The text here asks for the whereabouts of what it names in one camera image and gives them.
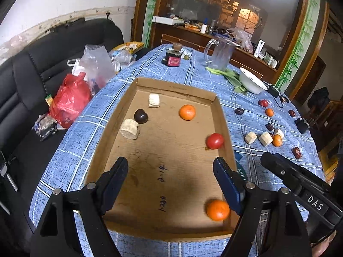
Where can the black bag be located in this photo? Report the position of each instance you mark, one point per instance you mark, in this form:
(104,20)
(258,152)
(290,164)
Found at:
(319,99)

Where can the dark purple passion fruit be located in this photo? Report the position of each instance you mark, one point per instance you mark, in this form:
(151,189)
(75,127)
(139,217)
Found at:
(140,116)

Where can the black snack packet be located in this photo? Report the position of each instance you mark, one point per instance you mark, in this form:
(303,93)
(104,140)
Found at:
(45,129)

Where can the translucent plastic bag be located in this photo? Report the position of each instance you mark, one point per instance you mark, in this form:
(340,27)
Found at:
(242,38)

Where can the red plastic bag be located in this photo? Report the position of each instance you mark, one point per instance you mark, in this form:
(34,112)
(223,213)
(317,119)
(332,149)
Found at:
(69,99)

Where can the person's right hand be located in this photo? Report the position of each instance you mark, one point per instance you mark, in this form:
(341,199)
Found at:
(321,248)

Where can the dark bottle with pink label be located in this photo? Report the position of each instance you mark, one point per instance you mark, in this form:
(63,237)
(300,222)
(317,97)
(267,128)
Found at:
(172,59)

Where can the clear glass mug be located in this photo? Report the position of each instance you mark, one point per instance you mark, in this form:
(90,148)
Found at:
(221,56)

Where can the green snack packet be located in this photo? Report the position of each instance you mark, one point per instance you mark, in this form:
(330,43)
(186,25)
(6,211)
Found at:
(48,99)

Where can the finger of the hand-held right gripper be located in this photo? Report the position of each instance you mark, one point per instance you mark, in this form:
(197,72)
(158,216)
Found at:
(278,166)

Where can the wooden counter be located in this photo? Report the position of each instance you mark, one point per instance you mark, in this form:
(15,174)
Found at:
(193,38)

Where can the blue plaid tablecloth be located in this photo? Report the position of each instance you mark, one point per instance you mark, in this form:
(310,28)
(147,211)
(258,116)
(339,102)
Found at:
(80,139)

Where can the small white boxes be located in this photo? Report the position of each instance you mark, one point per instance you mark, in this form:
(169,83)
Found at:
(270,60)

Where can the bamboo wall decoration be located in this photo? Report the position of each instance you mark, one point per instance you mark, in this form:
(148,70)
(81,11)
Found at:
(150,13)
(300,45)

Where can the red tomato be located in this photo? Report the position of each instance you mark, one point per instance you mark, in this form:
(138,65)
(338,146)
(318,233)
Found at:
(265,103)
(215,141)

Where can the green leafy vegetable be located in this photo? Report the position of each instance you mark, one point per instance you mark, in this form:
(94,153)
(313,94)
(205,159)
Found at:
(230,76)

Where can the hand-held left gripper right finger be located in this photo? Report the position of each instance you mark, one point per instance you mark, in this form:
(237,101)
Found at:
(227,184)

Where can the black leather sofa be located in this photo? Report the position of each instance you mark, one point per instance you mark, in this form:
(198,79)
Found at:
(26,67)

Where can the small orange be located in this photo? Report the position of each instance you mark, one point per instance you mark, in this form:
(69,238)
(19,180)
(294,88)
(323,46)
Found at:
(269,112)

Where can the yellow snack packet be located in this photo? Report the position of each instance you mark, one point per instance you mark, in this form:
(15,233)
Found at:
(131,46)

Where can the tall white box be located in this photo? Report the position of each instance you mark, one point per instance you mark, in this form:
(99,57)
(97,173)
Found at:
(259,48)

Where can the black power adapter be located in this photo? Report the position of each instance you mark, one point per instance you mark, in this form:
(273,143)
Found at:
(273,91)

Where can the shallow cardboard box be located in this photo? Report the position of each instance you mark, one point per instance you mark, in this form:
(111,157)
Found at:
(166,150)

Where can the wooden railing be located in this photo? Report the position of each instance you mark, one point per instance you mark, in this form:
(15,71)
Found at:
(325,117)

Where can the white bowl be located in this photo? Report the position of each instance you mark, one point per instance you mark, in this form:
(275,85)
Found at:
(252,83)

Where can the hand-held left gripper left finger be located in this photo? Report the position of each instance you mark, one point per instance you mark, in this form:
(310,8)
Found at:
(115,184)

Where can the crumpled clear plastic bag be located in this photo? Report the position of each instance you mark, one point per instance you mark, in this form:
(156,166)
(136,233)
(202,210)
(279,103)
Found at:
(123,58)

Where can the black box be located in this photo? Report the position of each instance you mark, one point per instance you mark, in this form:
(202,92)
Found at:
(302,126)

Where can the wooden door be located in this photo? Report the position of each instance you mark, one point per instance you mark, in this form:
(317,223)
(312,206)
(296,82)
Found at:
(316,72)

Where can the flat white box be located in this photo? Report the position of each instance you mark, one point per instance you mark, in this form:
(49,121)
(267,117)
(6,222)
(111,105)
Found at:
(166,19)

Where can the large round sugarcane piece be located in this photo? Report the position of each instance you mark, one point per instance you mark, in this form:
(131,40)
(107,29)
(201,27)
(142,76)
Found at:
(130,129)

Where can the pale sugarcane piece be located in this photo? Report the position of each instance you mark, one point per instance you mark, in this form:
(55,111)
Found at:
(279,132)
(265,139)
(154,101)
(250,138)

